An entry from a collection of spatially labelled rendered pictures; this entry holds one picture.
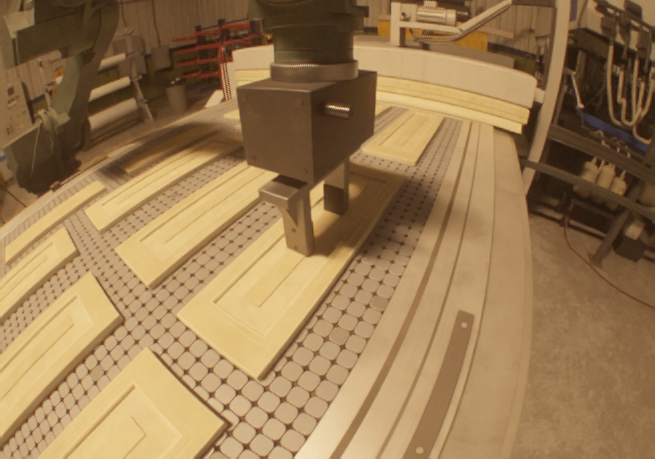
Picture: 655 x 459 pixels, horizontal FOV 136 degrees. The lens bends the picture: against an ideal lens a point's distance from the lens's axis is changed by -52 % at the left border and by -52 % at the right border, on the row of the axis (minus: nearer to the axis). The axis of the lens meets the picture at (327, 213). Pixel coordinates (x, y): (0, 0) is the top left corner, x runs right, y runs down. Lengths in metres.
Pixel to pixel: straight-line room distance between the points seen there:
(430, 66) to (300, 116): 1.39
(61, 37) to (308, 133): 0.99
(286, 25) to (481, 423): 0.64
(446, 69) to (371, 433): 1.62
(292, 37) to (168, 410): 0.55
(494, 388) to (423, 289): 0.23
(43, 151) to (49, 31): 0.89
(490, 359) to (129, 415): 0.58
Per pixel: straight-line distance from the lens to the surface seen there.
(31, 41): 1.12
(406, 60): 1.72
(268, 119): 0.39
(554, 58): 1.95
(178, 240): 0.67
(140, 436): 0.47
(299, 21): 0.39
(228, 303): 0.50
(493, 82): 1.67
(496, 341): 0.55
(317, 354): 0.45
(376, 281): 0.52
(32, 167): 1.87
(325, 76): 0.39
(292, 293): 0.49
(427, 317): 0.49
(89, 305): 0.66
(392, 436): 0.41
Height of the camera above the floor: 1.27
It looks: 37 degrees down
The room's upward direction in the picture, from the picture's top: 1 degrees counter-clockwise
